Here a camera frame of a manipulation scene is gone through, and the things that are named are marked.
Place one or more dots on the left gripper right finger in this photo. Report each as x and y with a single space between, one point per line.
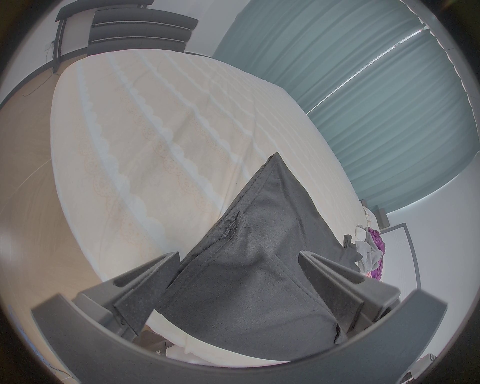
337 296

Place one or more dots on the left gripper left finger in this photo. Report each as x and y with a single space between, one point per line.
142 296

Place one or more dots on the black T-shirt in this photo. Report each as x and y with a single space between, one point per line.
262 243

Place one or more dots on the pile of clothes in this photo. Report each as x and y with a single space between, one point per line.
369 255

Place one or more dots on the bed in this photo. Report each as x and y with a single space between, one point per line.
150 150

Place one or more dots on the grey bedside table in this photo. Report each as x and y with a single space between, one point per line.
380 217

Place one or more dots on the blue-green curtain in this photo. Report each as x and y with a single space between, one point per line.
300 48
393 131

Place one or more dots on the black chest of drawers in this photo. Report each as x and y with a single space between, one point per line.
142 30

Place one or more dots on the black dressing table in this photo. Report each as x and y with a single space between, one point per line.
75 8

